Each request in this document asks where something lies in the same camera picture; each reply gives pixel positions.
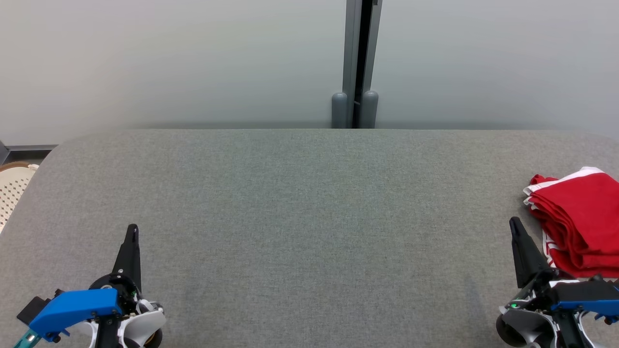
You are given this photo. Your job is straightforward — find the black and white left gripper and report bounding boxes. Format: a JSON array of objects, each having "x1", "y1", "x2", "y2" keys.
[{"x1": 89, "y1": 223, "x2": 168, "y2": 348}]

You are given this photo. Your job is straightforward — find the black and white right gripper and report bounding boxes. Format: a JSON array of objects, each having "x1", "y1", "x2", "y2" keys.
[{"x1": 495, "y1": 216, "x2": 588, "y2": 348}]

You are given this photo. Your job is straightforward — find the red and white shorts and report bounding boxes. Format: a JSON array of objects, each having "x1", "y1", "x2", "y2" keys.
[{"x1": 523, "y1": 166, "x2": 619, "y2": 265}]

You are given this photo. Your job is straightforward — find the red jersey with black number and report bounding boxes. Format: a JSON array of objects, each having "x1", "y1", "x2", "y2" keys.
[{"x1": 542, "y1": 227, "x2": 619, "y2": 280}]

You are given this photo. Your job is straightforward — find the cream perforated laundry basket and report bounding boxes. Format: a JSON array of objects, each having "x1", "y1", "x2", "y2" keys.
[{"x1": 0, "y1": 161, "x2": 40, "y2": 233}]

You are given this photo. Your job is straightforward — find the grey fabric sofa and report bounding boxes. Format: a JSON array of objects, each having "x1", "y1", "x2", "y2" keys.
[{"x1": 0, "y1": 128, "x2": 619, "y2": 348}]

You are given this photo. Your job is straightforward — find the grey aluminium partition post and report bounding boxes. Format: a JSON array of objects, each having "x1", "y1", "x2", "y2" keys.
[{"x1": 331, "y1": 0, "x2": 383, "y2": 130}]

